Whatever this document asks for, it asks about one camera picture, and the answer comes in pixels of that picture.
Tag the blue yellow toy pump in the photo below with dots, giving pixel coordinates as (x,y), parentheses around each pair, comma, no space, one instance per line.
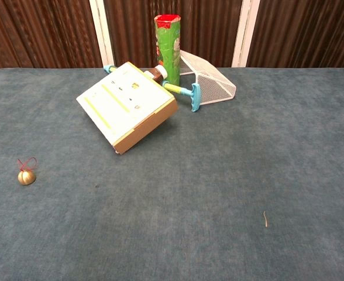
(186,93)

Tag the white door frame post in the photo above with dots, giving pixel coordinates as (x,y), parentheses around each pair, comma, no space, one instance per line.
(101,32)
(244,32)

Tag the small twig scrap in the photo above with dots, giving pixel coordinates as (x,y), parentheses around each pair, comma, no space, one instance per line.
(265,220)

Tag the brown bottle white cap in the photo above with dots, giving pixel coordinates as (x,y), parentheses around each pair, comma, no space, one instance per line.
(158,74)

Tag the blue table cloth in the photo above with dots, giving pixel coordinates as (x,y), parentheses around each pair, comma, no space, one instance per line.
(189,190)

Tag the green chips can red rim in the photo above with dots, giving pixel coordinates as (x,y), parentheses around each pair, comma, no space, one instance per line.
(168,52)

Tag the white cardboard box green stripes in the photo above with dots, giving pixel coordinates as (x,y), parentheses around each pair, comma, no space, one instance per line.
(122,105)

